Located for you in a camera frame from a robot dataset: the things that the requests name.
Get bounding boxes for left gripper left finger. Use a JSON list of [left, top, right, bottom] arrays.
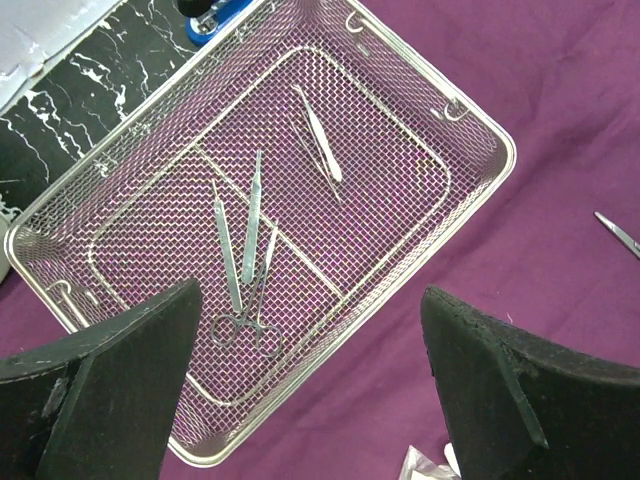
[[1, 279, 202, 479]]

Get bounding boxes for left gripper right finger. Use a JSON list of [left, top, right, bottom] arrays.
[[421, 285, 639, 479]]

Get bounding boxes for small white packet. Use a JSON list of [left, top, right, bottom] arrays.
[[398, 442, 461, 480]]

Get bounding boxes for metal surgical scissors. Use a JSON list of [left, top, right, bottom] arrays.
[[594, 211, 640, 259]]

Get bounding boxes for wire mesh metal tray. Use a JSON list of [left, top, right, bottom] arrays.
[[5, 1, 516, 468]]

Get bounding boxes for purple cloth wrap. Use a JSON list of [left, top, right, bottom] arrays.
[[1, 1, 639, 479]]

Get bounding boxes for wide metal tweezers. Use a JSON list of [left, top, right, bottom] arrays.
[[291, 84, 343, 201]]

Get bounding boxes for blue black stapler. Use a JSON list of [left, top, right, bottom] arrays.
[[175, 0, 251, 46]]

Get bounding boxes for metal scalpel handle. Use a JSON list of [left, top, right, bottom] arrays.
[[211, 179, 243, 312], [241, 149, 263, 285]]

